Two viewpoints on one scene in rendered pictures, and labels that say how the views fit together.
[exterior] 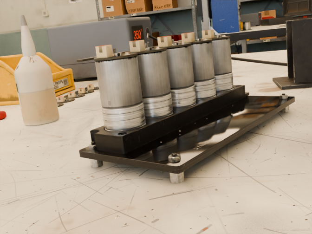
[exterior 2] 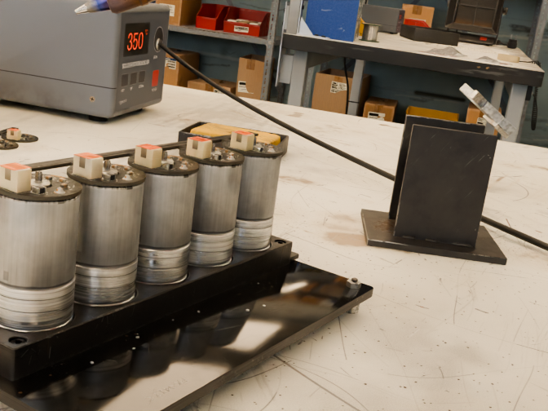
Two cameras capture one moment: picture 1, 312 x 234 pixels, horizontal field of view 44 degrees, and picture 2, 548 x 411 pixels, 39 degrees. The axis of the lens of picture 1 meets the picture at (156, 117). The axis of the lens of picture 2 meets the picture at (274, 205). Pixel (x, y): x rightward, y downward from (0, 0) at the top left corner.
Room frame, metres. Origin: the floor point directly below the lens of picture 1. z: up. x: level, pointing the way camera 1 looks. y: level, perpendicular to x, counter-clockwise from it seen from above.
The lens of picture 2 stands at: (0.00, -0.02, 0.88)
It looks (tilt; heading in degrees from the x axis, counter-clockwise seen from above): 16 degrees down; 351
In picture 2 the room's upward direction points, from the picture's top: 8 degrees clockwise
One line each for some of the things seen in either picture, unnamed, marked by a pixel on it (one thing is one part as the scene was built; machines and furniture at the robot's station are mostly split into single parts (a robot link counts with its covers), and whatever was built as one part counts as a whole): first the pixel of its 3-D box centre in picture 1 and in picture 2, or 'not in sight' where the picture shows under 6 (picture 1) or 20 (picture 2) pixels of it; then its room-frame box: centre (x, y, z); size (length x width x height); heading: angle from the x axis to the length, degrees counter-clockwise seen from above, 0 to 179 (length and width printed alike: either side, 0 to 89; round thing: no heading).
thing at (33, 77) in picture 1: (32, 69); not in sight; (0.37, 0.11, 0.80); 0.03 x 0.03 x 0.10
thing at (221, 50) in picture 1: (216, 68); (245, 203); (0.31, -0.05, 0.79); 0.02 x 0.02 x 0.05
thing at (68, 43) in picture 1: (104, 49); (64, 50); (0.71, 0.08, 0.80); 0.15 x 0.12 x 0.10; 70
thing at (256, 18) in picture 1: (250, 20); (382, 19); (3.06, -0.81, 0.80); 0.15 x 0.12 x 0.10; 63
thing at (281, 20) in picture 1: (276, 21); (428, 34); (2.80, -0.92, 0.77); 0.24 x 0.16 x 0.04; 176
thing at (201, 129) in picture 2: not in sight; (234, 141); (0.59, -0.07, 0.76); 0.07 x 0.05 x 0.02; 72
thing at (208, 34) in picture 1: (208, 34); (243, 140); (0.30, -0.05, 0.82); 0.01 x 0.01 x 0.01; 50
